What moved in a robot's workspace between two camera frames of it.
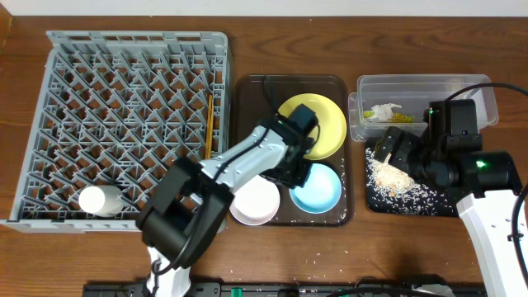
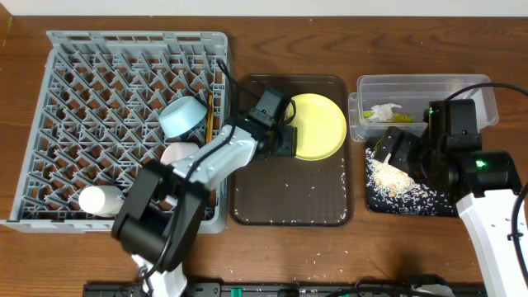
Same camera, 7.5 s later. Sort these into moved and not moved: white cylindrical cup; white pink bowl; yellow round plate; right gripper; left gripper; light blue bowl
Moved: white pink bowl; left gripper; light blue bowl
Not moved: right gripper; yellow round plate; white cylindrical cup
